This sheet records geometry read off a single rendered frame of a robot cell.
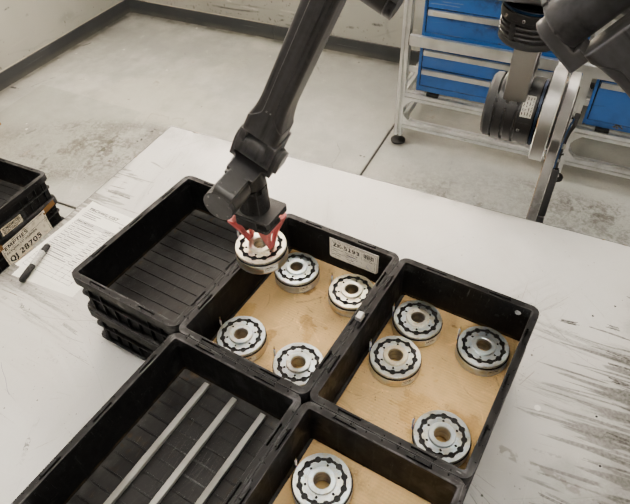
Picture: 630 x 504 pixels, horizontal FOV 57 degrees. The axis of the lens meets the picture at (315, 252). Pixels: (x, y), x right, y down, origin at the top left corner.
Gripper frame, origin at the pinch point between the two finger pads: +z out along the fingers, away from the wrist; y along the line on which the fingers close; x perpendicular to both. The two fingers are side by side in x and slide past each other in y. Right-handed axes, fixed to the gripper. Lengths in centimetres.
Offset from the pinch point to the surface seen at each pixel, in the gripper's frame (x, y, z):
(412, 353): 1.9, 32.6, 18.5
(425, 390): -2.7, 37.7, 21.5
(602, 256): 66, 60, 38
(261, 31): 254, -190, 111
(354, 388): -9.2, 25.5, 21.2
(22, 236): 6, -116, 59
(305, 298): 5.7, 5.0, 21.7
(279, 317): -1.7, 2.9, 21.4
